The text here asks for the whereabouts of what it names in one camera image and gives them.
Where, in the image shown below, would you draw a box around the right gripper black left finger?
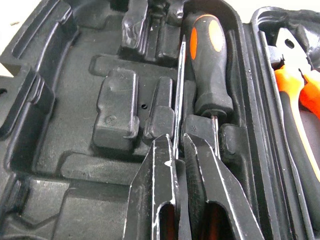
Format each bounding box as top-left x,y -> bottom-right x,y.
123,133 -> 181,240

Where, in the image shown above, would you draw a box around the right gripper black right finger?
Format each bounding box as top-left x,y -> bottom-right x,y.
183,133 -> 266,240

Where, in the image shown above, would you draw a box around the black plastic tool case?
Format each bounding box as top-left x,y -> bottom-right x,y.
0,0 -> 320,240

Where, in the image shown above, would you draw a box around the black orange handle screwdriver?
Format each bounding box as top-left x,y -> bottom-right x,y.
183,13 -> 235,160

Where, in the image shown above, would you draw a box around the orange black handle pliers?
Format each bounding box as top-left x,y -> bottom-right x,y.
266,27 -> 320,201

